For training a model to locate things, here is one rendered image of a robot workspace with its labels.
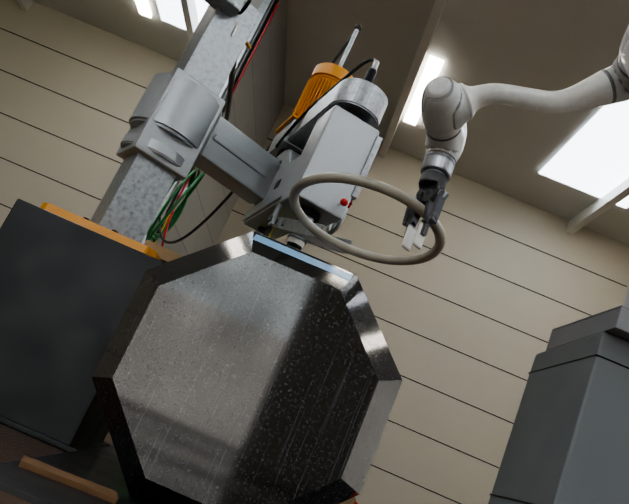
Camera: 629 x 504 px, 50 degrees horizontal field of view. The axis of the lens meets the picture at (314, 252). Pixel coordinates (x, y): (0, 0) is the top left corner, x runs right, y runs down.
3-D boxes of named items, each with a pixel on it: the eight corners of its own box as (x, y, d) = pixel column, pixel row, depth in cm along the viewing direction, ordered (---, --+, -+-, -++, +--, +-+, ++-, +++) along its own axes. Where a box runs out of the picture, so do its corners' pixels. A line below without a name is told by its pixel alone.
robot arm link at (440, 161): (437, 172, 196) (432, 189, 194) (418, 154, 192) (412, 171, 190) (462, 165, 189) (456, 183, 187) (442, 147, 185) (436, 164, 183)
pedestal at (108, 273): (-104, 377, 228) (7, 191, 248) (-30, 387, 291) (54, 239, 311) (73, 455, 228) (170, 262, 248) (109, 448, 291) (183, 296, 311)
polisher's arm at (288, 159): (231, 241, 332) (271, 158, 345) (271, 262, 338) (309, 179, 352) (279, 215, 264) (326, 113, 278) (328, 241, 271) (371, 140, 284)
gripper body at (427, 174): (454, 180, 187) (445, 208, 183) (431, 186, 194) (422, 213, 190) (438, 165, 183) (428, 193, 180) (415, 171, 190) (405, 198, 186)
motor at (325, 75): (274, 132, 352) (304, 71, 363) (323, 161, 361) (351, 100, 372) (292, 115, 326) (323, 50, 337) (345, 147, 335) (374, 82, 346)
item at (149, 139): (106, 134, 274) (151, 54, 286) (120, 165, 308) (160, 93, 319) (183, 168, 274) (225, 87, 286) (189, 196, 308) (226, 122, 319)
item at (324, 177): (264, 211, 216) (268, 203, 217) (388, 278, 229) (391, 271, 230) (331, 156, 173) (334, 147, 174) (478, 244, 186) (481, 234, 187)
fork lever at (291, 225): (264, 222, 284) (270, 212, 285) (303, 243, 290) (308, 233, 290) (305, 232, 218) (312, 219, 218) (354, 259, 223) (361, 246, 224)
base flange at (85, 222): (35, 207, 256) (41, 196, 257) (66, 241, 303) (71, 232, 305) (152, 259, 256) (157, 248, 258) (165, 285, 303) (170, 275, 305)
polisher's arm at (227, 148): (147, 113, 272) (175, 63, 278) (115, 124, 299) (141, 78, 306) (278, 206, 312) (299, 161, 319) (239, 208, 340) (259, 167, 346)
